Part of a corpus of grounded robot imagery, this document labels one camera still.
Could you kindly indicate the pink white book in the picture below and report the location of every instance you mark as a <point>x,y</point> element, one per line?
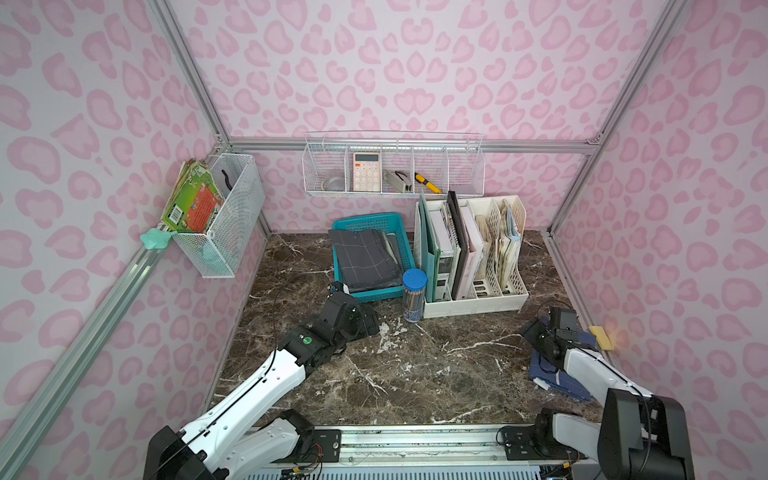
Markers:
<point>476,244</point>

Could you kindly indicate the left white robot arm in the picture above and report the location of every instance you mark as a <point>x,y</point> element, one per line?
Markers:
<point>221,444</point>

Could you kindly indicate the clear tape roll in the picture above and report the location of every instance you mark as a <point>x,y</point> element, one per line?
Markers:
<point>334,183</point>

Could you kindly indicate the green folder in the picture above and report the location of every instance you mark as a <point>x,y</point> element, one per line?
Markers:
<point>424,243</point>

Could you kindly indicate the black folder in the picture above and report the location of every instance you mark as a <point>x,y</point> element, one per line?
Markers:
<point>463,243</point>

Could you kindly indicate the mint green wall hook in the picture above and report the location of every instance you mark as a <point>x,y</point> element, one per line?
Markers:
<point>157,239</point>

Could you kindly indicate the yellow utility knife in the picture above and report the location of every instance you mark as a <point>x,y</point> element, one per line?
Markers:
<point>427,183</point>

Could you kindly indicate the navy blue pillowcase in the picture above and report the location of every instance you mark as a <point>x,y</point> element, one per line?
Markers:
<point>556,379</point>

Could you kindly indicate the white desktop file organizer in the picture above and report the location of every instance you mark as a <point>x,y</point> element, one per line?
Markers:
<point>498,286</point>

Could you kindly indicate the yellow sponge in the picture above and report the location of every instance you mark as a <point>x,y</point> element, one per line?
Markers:
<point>601,337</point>

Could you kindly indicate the dark grey checked pillowcase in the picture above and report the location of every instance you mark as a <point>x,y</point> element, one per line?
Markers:
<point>366,259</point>

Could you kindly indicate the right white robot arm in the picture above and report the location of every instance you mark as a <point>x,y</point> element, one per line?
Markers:
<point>640,436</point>

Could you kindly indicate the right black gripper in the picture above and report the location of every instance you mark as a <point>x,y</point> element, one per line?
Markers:
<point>541,337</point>

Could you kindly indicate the blue lid pencil jar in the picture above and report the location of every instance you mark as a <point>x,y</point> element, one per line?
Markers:
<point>414,290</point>

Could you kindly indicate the white wire wall shelf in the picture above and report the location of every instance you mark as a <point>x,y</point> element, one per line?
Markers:
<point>450,161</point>

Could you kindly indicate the green red book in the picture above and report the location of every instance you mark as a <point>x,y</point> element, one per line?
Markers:
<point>195,200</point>

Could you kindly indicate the white mesh wall basket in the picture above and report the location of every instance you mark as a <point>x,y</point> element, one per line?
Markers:
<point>218,252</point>

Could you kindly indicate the grey stapler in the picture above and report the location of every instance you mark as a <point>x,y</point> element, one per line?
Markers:
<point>398,180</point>

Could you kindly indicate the white calculator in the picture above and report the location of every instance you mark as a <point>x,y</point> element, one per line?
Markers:
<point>366,172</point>

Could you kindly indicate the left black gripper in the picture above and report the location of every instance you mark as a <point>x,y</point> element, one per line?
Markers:
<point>358,313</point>

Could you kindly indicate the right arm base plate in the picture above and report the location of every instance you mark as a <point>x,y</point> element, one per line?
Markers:
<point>527,443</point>

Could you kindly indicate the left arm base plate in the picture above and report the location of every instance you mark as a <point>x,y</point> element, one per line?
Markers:
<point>321,444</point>

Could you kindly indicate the teal plastic basket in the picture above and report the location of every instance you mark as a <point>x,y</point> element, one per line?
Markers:
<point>392,224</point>

